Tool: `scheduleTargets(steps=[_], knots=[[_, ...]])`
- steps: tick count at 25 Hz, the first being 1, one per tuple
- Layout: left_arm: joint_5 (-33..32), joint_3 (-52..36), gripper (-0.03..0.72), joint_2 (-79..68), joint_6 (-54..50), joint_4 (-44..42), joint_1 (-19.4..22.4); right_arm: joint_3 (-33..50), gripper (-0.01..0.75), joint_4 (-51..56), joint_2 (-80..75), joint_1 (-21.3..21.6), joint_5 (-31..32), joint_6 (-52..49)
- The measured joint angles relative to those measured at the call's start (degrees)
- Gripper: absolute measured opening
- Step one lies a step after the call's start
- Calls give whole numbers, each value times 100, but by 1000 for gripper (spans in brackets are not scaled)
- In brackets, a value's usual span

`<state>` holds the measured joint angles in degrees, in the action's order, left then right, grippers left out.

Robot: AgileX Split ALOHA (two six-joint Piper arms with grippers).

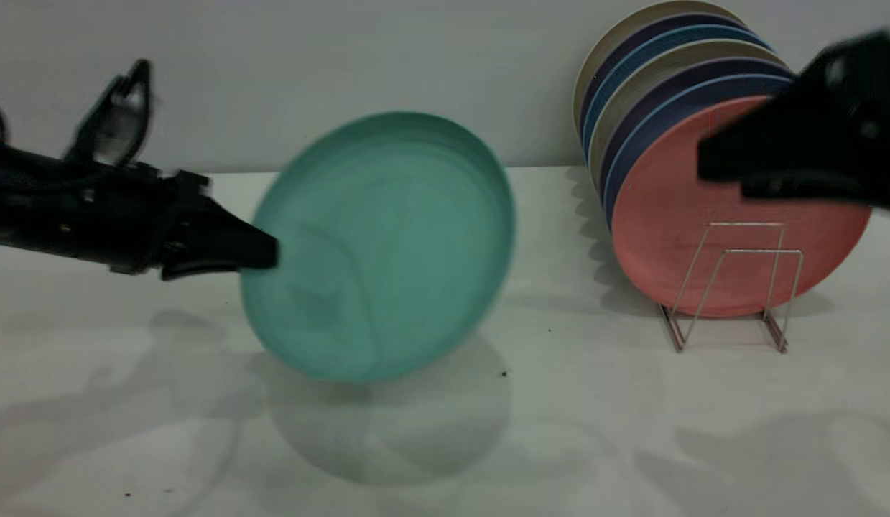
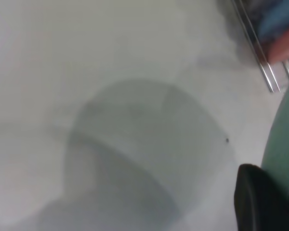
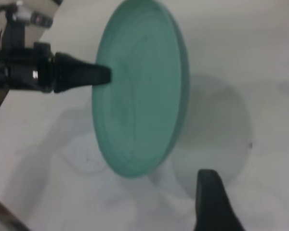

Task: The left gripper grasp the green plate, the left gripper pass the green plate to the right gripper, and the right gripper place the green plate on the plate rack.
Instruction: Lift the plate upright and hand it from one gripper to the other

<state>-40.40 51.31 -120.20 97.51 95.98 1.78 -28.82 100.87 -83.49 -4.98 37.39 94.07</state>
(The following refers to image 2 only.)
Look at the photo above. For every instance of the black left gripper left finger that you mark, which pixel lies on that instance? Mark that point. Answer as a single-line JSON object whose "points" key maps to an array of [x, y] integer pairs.
{"points": [[260, 204]]}

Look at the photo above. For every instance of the pink round plate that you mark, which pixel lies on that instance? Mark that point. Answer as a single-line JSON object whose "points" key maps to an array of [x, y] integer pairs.
{"points": [[284, 48]]}

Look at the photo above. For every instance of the blue round plate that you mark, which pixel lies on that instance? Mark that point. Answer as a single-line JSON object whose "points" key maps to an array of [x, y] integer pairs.
{"points": [[279, 19]]}

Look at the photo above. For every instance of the green round plate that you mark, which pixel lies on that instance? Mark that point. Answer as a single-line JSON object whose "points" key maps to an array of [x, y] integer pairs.
{"points": [[279, 144]]}

